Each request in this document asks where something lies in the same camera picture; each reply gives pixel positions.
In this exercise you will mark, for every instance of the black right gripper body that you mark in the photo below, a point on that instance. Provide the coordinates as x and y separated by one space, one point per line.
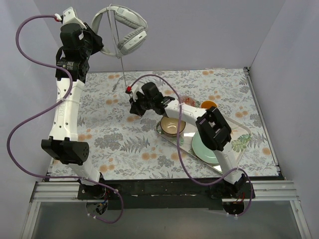
139 104

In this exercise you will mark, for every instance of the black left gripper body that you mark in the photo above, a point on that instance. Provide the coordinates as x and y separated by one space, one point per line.
94 40

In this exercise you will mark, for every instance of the white over-ear headphones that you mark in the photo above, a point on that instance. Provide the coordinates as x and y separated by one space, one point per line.
128 29

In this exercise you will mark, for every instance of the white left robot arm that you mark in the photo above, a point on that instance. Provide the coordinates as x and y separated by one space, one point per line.
78 44

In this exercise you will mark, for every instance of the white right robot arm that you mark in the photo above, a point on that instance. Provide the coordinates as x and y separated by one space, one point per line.
214 130

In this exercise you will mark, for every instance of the beige ceramic bowl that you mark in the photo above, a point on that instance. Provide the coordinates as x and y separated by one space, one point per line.
169 126

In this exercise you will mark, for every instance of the red patterned small bowl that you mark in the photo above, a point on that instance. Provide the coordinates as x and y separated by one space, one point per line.
190 101

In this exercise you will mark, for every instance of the floral table mat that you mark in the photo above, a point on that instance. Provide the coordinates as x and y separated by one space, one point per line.
127 146

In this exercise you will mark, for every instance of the orange small cup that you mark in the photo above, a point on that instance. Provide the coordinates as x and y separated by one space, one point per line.
208 104

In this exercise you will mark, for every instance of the green ceramic plate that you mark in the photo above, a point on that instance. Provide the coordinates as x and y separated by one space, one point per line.
201 151

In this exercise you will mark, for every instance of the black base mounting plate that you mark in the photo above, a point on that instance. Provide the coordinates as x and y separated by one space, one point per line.
116 201

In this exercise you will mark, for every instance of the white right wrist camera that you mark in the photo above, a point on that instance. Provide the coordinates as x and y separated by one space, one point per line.
132 91

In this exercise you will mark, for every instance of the aluminium frame rail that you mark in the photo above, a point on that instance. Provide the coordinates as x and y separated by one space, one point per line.
73 191

